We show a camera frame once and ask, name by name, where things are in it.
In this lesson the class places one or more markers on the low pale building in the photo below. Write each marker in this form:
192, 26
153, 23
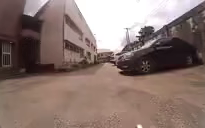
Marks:
104, 55

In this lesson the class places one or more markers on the pale vehicle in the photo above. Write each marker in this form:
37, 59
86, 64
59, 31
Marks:
114, 58

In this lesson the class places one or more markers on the low plants along building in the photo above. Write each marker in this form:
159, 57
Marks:
83, 61

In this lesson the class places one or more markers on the brown dirt road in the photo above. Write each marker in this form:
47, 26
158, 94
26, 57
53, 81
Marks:
100, 96

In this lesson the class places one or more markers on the utility pole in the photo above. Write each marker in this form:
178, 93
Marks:
127, 35

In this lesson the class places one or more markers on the dark tree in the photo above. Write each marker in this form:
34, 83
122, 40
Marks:
146, 31

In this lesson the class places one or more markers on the beige building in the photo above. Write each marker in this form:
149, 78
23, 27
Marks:
56, 33

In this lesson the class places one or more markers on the black car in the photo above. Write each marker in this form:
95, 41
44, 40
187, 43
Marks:
160, 53

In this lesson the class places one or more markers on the robot's own part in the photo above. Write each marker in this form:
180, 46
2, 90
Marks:
139, 126

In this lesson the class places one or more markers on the red-brown building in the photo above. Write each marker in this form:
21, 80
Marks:
6, 20

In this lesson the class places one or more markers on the long grey wall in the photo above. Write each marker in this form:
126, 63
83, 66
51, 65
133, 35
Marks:
190, 23

